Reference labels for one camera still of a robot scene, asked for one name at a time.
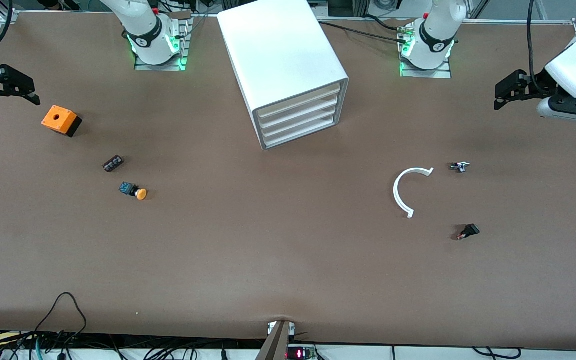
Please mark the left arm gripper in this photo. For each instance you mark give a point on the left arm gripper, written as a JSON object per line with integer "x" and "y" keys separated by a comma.
{"x": 539, "y": 80}

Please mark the yellow mushroom push button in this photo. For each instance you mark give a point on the yellow mushroom push button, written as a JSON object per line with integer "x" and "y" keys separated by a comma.
{"x": 140, "y": 194}

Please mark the device with red display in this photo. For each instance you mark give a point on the device with red display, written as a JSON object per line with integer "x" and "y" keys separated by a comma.
{"x": 300, "y": 354}

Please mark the brown camera stand post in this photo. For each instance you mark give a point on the brown camera stand post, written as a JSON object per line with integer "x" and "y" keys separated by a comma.
{"x": 275, "y": 345}

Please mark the small silver toggle switch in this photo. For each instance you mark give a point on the small silver toggle switch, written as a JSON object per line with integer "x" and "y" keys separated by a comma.
{"x": 460, "y": 166}

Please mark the small black terminal block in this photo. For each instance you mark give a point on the small black terminal block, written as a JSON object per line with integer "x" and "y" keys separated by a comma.
{"x": 113, "y": 163}

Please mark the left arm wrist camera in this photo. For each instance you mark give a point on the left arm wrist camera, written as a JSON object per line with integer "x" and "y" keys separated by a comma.
{"x": 568, "y": 107}

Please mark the white curved plastic arc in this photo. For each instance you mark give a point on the white curved plastic arc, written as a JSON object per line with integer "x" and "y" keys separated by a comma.
{"x": 397, "y": 192}

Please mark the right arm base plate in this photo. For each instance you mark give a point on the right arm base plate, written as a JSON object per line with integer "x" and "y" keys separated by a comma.
{"x": 158, "y": 67}

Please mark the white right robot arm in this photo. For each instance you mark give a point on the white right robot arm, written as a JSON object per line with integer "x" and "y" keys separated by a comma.
{"x": 148, "y": 30}

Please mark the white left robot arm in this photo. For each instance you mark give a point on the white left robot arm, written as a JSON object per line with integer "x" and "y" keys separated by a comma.
{"x": 438, "y": 30}

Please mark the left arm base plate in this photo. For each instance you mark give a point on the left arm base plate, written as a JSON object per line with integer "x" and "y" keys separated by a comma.
{"x": 428, "y": 74}

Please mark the white post bracket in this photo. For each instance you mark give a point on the white post bracket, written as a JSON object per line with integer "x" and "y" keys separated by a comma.
{"x": 271, "y": 328}

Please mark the white drawer cabinet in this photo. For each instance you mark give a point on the white drawer cabinet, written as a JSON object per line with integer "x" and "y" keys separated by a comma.
{"x": 278, "y": 50}

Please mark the orange button enclosure box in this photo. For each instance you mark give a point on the orange button enclosure box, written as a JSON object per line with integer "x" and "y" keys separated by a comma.
{"x": 58, "y": 119}

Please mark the small black rocker switch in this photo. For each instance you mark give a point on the small black rocker switch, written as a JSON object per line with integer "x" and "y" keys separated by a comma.
{"x": 469, "y": 231}

